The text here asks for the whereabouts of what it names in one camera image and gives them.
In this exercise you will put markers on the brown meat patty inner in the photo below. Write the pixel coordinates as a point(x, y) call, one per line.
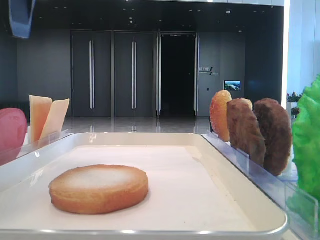
point(244, 131)

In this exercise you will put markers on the brown meat patty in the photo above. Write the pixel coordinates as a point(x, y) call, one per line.
point(275, 126)
point(244, 131)

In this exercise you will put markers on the yellow cheese slice inner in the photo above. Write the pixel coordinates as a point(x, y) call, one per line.
point(56, 117)

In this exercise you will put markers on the brown meat patty outer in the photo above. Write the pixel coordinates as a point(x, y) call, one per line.
point(275, 126)

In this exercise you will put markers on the orange cheese slice outer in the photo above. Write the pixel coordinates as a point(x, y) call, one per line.
point(39, 110)

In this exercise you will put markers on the red tomato slice outer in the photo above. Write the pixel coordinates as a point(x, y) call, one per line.
point(13, 130)

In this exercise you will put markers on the green lettuce leaf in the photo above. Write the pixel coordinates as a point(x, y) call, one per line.
point(306, 149)

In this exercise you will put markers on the dark double door middle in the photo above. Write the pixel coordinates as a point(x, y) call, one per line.
point(134, 75)

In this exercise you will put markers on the dark double door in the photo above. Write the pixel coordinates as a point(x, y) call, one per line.
point(91, 74)
point(134, 75)

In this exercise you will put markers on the white rectangular tray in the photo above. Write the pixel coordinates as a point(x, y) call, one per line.
point(195, 193)

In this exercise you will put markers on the dark double door left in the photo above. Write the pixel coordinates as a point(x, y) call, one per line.
point(91, 74)

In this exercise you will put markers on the flower pots by window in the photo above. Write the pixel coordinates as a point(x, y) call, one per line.
point(292, 104)

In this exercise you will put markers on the clear left long strip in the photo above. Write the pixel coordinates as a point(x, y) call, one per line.
point(42, 142)

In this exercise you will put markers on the clear long strip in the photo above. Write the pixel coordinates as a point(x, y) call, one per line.
point(42, 142)
point(272, 190)

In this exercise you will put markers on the clear right long strip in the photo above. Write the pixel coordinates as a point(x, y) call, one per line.
point(272, 190)

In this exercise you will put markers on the blue hanging object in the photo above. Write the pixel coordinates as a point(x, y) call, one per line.
point(20, 13)

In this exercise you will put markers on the small wall screen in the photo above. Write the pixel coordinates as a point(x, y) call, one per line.
point(232, 85)

